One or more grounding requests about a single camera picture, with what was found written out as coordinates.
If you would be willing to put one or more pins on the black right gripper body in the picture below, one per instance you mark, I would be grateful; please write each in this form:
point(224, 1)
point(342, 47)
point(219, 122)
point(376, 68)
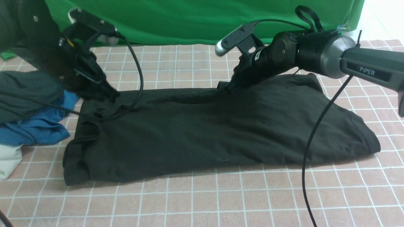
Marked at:
point(264, 63)

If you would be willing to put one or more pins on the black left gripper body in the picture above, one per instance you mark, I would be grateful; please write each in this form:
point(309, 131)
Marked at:
point(71, 63)

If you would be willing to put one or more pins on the dark gray long-sleeved shirt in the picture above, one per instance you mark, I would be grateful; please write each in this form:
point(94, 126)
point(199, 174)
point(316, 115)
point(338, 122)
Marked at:
point(175, 131)

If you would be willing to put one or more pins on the gray left robot arm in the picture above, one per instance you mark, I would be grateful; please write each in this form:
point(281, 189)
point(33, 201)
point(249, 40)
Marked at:
point(23, 21)

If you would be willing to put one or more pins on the gray right robot arm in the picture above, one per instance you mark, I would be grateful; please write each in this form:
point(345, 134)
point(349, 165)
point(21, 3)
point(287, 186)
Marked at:
point(324, 53)

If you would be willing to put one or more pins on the blue shirt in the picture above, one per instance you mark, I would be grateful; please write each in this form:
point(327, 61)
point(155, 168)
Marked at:
point(41, 128)

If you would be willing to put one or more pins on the blue binder clip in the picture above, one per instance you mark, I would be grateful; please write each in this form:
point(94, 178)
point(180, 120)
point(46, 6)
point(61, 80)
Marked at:
point(342, 29)

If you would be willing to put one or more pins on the green backdrop cloth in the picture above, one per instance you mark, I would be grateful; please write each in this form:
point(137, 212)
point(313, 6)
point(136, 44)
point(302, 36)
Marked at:
point(185, 22)

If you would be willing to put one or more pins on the white folded cloth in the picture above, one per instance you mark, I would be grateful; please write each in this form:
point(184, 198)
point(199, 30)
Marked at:
point(10, 158)

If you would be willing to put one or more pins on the pink grid tablecloth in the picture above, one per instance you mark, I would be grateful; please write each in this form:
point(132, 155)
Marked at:
point(364, 193)

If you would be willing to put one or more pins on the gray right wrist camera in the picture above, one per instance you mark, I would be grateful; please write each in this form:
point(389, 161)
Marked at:
point(242, 37)

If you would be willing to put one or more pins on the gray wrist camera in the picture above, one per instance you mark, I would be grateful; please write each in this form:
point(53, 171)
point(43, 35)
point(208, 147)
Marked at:
point(242, 37)
point(89, 28)

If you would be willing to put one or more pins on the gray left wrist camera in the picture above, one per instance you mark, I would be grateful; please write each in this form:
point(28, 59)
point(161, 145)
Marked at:
point(89, 28)

